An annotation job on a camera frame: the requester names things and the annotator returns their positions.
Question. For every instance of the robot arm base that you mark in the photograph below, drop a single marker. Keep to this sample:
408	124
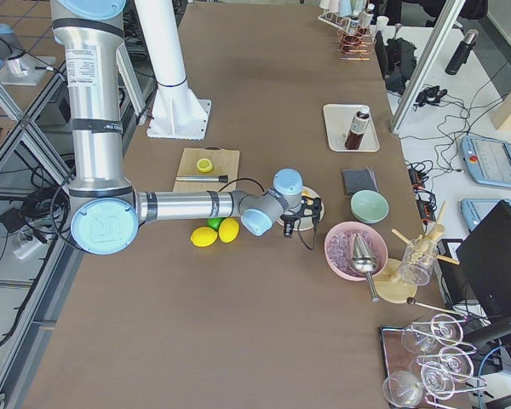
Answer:
17	66

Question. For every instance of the white cup rack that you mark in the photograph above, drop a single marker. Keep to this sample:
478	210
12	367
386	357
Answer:
330	13

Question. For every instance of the whole yellow lemon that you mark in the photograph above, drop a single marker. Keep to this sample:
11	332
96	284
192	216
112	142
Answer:
228	230
203	236

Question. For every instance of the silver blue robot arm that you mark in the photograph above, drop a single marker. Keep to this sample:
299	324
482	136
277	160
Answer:
107	211

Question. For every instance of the mint green bowl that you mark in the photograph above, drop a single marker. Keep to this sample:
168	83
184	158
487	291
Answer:
369	206

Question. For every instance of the black monitor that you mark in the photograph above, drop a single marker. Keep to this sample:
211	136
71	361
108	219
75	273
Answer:
484	276

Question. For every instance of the halved lemon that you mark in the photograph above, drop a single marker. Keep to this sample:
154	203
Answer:
204	165

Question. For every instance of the metal ice scoop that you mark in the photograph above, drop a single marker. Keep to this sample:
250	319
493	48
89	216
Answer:
364	263

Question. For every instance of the cream serving tray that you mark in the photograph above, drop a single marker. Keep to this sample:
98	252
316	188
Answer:
337	119

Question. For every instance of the cream round plate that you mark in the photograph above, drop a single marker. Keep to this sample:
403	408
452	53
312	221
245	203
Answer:
309	193

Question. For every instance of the wine glass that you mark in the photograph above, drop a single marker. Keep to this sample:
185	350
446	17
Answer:
423	337
448	372
403	389

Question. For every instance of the green lime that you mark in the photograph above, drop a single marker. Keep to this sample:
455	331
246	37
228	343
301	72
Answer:
215	222

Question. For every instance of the blue teach pendant tablet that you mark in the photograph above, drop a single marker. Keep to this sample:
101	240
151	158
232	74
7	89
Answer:
487	160

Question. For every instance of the copper wire bottle rack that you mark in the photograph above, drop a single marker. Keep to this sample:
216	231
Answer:
359	47

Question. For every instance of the pink bowl with ice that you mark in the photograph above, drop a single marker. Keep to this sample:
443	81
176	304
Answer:
342	243

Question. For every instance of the white robot column base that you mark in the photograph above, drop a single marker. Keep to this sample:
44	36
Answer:
177	113

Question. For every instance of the black glass tray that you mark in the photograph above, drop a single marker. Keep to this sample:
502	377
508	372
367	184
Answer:
396	358

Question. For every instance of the black thermos bottle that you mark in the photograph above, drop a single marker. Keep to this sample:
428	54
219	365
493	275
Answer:
462	52

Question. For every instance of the steel muddler black tip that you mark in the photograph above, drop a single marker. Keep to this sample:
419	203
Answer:
203	178

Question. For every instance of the wooden cutting board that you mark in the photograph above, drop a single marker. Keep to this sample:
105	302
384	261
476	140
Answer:
225	163

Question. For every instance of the dark tea bottle on tray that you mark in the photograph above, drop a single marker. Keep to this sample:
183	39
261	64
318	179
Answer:
357	128

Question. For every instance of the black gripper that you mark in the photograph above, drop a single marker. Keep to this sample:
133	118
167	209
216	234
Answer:
288	222

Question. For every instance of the grey folded cloth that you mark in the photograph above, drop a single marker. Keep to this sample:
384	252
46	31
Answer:
356	180

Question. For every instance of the aluminium frame post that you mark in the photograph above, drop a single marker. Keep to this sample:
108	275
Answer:
436	40

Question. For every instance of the tea bottle in rack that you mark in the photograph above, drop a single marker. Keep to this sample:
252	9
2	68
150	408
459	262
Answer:
353	24
366	16

